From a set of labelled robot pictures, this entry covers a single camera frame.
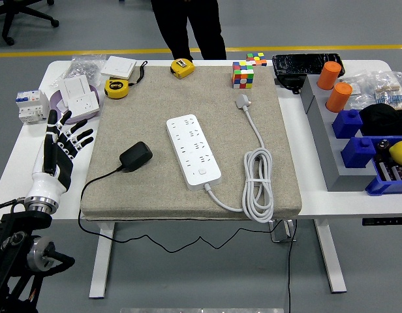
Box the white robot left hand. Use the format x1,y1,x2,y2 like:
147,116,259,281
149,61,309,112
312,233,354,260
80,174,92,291
24,109,95,205

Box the black plug adapter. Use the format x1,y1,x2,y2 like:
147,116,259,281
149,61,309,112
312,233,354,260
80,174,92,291
118,141,153,173

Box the white power strip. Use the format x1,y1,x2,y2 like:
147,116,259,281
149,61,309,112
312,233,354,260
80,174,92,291
166,113,223,192

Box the thin black plug cord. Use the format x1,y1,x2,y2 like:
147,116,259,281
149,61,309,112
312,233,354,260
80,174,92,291
77,166,298,313

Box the white circuit breaker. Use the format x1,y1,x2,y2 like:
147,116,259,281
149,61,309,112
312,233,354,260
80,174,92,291
14,90,50,125

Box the purple bowl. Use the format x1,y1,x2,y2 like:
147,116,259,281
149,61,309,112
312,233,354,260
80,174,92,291
50,85,102,125

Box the white table leg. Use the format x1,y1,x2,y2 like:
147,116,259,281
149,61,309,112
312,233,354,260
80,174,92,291
313,218,348,293
89,223,116,299

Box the clear bag of screws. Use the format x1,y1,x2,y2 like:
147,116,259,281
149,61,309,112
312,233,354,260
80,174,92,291
59,55,107,87

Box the black office chair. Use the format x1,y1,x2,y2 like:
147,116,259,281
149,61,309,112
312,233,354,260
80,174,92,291
0,0,61,46

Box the beige fabric mat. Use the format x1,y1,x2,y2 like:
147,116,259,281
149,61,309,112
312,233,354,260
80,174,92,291
79,65,302,223

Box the person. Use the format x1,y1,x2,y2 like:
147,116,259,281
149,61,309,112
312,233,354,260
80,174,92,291
150,0,228,63

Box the large colourful puzzle cube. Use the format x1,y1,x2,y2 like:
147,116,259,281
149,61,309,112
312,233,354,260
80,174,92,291
232,61,255,89

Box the small colourful puzzle cube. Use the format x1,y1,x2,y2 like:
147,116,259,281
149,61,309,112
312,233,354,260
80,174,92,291
245,52,268,67

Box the black power brick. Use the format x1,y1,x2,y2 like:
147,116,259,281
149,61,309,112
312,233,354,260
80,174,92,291
274,74,305,95

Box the black cracked tray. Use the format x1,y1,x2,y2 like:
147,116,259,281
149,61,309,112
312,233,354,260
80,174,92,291
271,53,346,79

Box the grey stepped block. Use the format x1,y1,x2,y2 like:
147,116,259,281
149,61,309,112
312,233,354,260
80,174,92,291
300,74,378,192

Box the orange cylinder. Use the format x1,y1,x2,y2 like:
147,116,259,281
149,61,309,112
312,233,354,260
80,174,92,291
324,82,353,113
316,61,343,91

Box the blue block with knob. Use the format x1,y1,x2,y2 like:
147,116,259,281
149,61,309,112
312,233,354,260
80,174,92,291
339,136,377,170
331,109,364,140

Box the clear plastic bag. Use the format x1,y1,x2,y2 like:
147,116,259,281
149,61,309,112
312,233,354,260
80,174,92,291
339,73,375,110

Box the blue plastic bin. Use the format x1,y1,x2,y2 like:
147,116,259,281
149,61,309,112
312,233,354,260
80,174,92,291
364,135,402,196

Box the black desk control panel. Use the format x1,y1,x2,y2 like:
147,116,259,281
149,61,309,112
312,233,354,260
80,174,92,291
362,217,402,226

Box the black cloth bundle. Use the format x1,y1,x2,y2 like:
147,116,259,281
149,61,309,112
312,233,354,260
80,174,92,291
358,103,402,137

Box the clear bag of resistors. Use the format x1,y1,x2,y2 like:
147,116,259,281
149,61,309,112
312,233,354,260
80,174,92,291
372,70,402,110

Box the yellow lemon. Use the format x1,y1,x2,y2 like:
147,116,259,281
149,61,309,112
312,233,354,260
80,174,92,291
388,140,402,164

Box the white wall socket panel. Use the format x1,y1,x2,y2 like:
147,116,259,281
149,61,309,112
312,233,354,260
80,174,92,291
62,91,101,120

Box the white wall switch panel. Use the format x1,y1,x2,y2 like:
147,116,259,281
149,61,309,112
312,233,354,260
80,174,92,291
59,75,93,98

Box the yellow tape measure with strap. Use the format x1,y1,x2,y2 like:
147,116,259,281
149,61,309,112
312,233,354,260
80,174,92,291
104,61,149,100

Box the white flat switch box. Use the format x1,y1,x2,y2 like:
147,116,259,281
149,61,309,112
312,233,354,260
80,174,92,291
99,55,137,80

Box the white cable with plug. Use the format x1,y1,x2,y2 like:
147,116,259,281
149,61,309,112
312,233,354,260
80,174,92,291
206,93,275,224

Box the silver metal bracket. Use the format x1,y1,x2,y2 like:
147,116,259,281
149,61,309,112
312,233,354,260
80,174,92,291
268,218,298,244

